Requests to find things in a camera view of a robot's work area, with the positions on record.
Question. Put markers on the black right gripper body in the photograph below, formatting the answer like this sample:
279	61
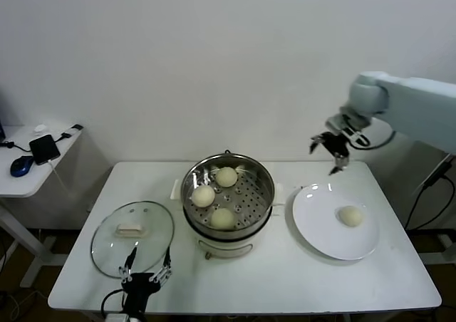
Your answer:
336	144

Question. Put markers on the black smartphone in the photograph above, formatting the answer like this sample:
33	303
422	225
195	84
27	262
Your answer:
44	149

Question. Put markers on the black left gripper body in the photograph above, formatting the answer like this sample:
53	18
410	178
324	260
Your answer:
139	286

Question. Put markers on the white side table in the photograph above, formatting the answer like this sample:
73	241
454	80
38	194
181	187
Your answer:
21	186

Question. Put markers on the white round plate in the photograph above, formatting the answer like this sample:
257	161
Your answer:
313	222

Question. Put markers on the white steamed baozi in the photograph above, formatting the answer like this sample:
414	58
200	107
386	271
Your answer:
223	218
203	196
226	177
351	216

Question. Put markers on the steel steamer basket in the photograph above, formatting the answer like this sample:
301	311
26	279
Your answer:
246	197

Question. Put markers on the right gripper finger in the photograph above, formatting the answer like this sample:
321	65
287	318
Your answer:
316	141
341	162

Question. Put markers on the glass pot lid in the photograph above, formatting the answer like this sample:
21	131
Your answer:
130	229

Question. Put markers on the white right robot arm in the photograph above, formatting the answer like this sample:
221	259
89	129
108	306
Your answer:
409	101

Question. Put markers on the small white case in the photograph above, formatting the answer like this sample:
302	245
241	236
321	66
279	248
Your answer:
41	128

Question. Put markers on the white electric cooker base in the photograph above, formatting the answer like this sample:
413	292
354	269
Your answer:
221	245

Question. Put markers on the blue computer mouse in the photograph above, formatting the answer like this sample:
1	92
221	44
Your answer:
21	166

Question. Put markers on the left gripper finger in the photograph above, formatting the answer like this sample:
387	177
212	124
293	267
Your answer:
165	269
127	268

